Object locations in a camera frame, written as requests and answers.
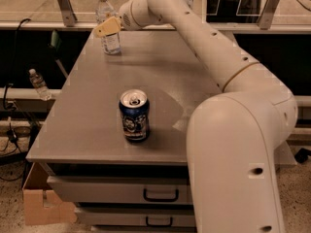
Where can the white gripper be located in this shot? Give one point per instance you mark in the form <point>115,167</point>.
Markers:
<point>126,16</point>

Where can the clear plastic water bottle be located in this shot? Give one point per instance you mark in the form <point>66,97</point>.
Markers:
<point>110,39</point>

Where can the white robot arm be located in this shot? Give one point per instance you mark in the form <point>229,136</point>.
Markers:
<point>231,137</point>

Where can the small water bottle on ledge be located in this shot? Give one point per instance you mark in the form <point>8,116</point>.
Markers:
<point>40,85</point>

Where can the blue soda can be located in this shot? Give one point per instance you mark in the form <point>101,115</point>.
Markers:
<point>134,107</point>

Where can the grey drawer cabinet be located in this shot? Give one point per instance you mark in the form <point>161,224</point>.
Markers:
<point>83,134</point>

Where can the upper grey drawer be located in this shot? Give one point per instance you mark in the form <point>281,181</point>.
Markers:
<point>121,190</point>

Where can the grey drawer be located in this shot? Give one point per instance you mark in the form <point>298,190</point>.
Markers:
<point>162,217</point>
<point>121,190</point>

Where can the cardboard box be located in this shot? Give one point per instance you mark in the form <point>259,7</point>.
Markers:
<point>42,206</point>

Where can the lower grey drawer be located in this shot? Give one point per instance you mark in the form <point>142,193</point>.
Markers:
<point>162,217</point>

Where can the left metal bracket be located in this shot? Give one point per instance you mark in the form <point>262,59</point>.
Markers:
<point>68,15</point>

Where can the metal bracket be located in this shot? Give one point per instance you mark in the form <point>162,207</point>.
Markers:
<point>267,14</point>
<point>68,15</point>

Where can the right metal bracket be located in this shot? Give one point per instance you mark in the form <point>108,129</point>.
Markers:
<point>267,14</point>

